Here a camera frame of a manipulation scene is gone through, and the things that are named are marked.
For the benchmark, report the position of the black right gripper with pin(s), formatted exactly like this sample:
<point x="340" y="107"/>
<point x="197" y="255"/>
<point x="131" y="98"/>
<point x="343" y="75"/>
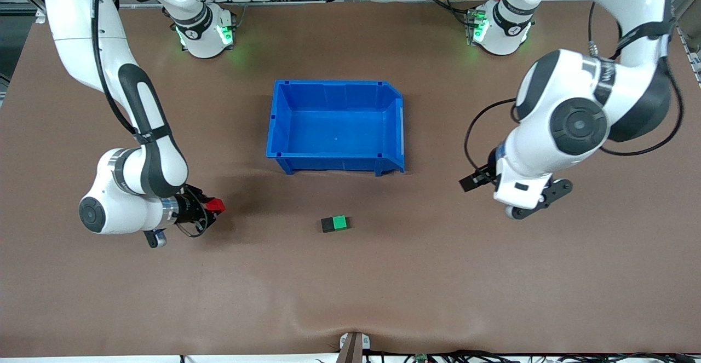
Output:
<point x="191" y="207"/>

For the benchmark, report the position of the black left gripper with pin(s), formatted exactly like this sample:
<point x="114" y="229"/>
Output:
<point x="484" y="176"/>

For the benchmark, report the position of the red cube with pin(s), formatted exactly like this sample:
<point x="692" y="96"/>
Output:
<point x="217" y="205"/>

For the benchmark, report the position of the green cube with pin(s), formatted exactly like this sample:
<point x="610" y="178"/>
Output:
<point x="340" y="222"/>

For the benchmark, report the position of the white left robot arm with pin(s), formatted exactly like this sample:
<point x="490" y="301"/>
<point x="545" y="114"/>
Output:
<point x="547" y="138"/>

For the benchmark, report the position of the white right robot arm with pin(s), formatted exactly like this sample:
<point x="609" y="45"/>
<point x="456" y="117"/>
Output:
<point x="76" y="23"/>

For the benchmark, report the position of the black cube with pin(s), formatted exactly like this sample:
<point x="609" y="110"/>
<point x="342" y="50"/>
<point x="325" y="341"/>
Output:
<point x="327" y="225"/>

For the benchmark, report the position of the blue plastic bin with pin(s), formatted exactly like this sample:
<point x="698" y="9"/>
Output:
<point x="339" y="127"/>

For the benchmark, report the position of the brown table mat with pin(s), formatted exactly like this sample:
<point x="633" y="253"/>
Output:
<point x="350" y="286"/>

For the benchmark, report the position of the metal table edge bracket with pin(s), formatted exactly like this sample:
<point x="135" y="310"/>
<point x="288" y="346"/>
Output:
<point x="353" y="346"/>

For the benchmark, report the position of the aluminium corner frame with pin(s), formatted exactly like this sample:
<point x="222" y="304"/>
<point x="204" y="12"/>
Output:
<point x="691" y="51"/>

